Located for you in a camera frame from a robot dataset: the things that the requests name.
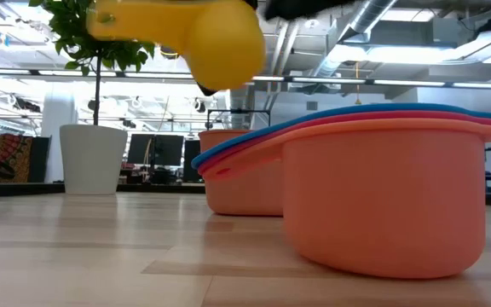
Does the black aluminium table frame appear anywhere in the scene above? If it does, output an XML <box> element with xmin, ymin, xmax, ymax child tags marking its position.
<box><xmin>0</xmin><ymin>182</ymin><xmax>491</xmax><ymax>209</ymax></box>

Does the medium blue measuring cup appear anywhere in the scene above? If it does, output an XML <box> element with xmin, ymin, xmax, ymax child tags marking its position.
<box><xmin>190</xmin><ymin>102</ymin><xmax>491</xmax><ymax>171</ymax></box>

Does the white plant pot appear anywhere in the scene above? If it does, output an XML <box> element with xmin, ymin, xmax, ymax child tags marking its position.
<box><xmin>59</xmin><ymin>124</ymin><xmax>129</xmax><ymax>196</ymax></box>

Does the ribbed silver air duct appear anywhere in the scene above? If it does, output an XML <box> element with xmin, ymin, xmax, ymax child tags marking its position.
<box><xmin>228</xmin><ymin>87</ymin><xmax>255</xmax><ymax>131</ymax></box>

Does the yellow measuring cup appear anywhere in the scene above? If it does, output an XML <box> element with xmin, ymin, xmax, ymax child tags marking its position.
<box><xmin>85</xmin><ymin>0</ymin><xmax>267</xmax><ymax>92</ymax></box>

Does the wide black monitor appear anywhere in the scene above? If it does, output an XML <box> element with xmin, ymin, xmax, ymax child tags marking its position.
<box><xmin>127</xmin><ymin>133</ymin><xmax>185</xmax><ymax>167</ymax></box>

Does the large orange measuring cup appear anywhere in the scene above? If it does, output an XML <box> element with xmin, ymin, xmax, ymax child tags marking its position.
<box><xmin>201</xmin><ymin>118</ymin><xmax>491</xmax><ymax>281</ymax></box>

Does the orange patterned tapestry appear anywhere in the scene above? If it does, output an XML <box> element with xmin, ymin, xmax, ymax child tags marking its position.
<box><xmin>0</xmin><ymin>133</ymin><xmax>34</xmax><ymax>184</ymax></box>

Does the long white light bar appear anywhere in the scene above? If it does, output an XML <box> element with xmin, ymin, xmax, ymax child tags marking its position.
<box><xmin>0</xmin><ymin>67</ymin><xmax>491</xmax><ymax>90</ymax></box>

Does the orange plastic basket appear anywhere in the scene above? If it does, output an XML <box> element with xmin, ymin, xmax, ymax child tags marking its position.
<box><xmin>198</xmin><ymin>129</ymin><xmax>285</xmax><ymax>217</ymax></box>

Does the black rig frame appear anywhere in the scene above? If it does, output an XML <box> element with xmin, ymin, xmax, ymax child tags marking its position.
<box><xmin>206</xmin><ymin>108</ymin><xmax>272</xmax><ymax>131</ymax></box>

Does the green leafy plant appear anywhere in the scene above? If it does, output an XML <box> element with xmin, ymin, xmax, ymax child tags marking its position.
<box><xmin>27</xmin><ymin>0</ymin><xmax>158</xmax><ymax>127</ymax></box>

